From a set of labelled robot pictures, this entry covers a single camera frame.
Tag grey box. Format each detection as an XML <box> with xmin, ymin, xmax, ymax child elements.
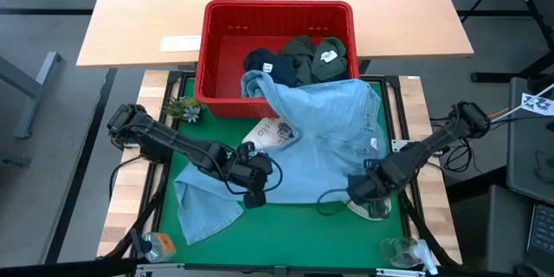
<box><xmin>486</xmin><ymin>184</ymin><xmax>534</xmax><ymax>274</ymax></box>

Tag black keyboard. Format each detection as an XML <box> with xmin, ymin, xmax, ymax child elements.
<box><xmin>525</xmin><ymin>204</ymin><xmax>554</xmax><ymax>266</ymax></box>

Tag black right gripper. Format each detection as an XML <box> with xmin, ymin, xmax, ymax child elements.
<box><xmin>347</xmin><ymin>158</ymin><xmax>410</xmax><ymax>222</ymax></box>

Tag navy garment with white label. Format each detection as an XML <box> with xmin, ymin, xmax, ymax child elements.
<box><xmin>242</xmin><ymin>48</ymin><xmax>300</xmax><ymax>88</ymax></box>

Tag black metal floor stand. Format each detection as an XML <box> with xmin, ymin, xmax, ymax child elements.
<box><xmin>458</xmin><ymin>0</ymin><xmax>554</xmax><ymax>84</ymax></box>

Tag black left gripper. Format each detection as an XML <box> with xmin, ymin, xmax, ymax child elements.
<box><xmin>216</xmin><ymin>141</ymin><xmax>274</xmax><ymax>209</ymax></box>

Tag cream printed tote bag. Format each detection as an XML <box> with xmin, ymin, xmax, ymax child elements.
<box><xmin>241</xmin><ymin>116</ymin><xmax>393</xmax><ymax>222</ymax></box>

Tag grey metal desk leg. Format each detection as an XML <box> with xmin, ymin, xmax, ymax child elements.
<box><xmin>0</xmin><ymin>50</ymin><xmax>62</xmax><ymax>139</ymax></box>

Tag small potted succulent plant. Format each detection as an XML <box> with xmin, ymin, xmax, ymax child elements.
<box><xmin>162</xmin><ymin>96</ymin><xmax>203</xmax><ymax>125</ymax></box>

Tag grey cabinet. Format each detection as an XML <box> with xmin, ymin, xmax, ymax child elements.
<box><xmin>506</xmin><ymin>76</ymin><xmax>554</xmax><ymax>205</ymax></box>

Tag white tag with black pattern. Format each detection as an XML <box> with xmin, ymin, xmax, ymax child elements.
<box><xmin>521</xmin><ymin>93</ymin><xmax>554</xmax><ymax>117</ymax></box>

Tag light blue denim jeans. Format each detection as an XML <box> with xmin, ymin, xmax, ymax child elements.
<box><xmin>173</xmin><ymin>70</ymin><xmax>390</xmax><ymax>246</ymax></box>

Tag clear bottle with orange label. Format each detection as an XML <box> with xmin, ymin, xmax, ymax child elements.
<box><xmin>129</xmin><ymin>227</ymin><xmax>177</xmax><ymax>264</ymax></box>

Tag red plastic laundry basket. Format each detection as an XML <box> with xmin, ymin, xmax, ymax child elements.
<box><xmin>194</xmin><ymin>0</ymin><xmax>360</xmax><ymax>119</ymax></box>

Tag green table mat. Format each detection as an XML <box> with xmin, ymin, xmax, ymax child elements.
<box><xmin>158</xmin><ymin>78</ymin><xmax>406</xmax><ymax>269</ymax></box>

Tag light wooden desk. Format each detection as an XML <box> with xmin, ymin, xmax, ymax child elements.
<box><xmin>76</xmin><ymin>0</ymin><xmax>475</xmax><ymax>70</ymax></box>

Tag white paper label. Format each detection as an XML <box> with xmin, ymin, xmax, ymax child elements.
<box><xmin>159</xmin><ymin>35</ymin><xmax>203</xmax><ymax>53</ymax></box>

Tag dark green garment white label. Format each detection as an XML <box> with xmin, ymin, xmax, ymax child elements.
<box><xmin>279</xmin><ymin>35</ymin><xmax>350</xmax><ymax>87</ymax></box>

